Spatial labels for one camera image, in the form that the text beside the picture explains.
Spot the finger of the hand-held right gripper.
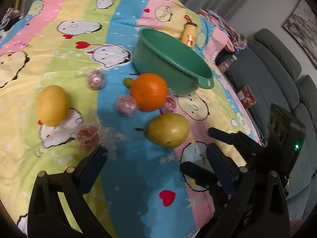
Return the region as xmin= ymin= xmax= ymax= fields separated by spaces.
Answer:
xmin=207 ymin=127 xmax=266 ymax=159
xmin=180 ymin=161 xmax=233 ymax=216

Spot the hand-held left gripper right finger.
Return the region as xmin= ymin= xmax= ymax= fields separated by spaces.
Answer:
xmin=205 ymin=143 xmax=290 ymax=238

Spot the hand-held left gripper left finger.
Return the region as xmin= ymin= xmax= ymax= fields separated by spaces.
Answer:
xmin=27 ymin=147 xmax=117 ymax=238

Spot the plastic red fruit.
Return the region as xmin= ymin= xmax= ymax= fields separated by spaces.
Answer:
xmin=77 ymin=123 xmax=119 ymax=154
xmin=116 ymin=96 xmax=138 ymax=116
xmin=160 ymin=95 xmax=177 ymax=114
xmin=87 ymin=70 xmax=106 ymax=90

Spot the yellow-green pear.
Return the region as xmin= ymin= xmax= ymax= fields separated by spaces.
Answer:
xmin=136 ymin=113 xmax=191 ymax=149

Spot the yellow lemon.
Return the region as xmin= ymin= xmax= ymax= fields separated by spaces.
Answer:
xmin=37 ymin=85 xmax=71 ymax=127

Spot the orange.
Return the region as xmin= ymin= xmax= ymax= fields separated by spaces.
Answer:
xmin=130 ymin=73 xmax=169 ymax=112

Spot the green plastic bowl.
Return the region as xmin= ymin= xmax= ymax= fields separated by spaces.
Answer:
xmin=133 ymin=28 xmax=214 ymax=97

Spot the red patterned box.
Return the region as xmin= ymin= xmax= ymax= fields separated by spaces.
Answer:
xmin=238 ymin=85 xmax=257 ymax=109

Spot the clear plastic bottle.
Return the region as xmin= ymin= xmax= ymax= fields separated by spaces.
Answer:
xmin=218 ymin=55 xmax=238 ymax=72

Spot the grey sofa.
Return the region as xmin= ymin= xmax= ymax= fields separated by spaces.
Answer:
xmin=215 ymin=28 xmax=317 ymax=224

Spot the pile of folded clothes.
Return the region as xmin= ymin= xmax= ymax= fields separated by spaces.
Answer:
xmin=199 ymin=8 xmax=248 ymax=52

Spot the cream bear print bottle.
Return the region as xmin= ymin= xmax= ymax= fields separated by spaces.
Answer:
xmin=180 ymin=15 xmax=199 ymax=48

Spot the striped cartoon printed blanket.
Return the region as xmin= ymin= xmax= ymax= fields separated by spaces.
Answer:
xmin=0 ymin=0 xmax=263 ymax=238

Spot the framed wall picture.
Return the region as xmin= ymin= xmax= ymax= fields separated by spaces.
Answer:
xmin=282 ymin=0 xmax=317 ymax=69

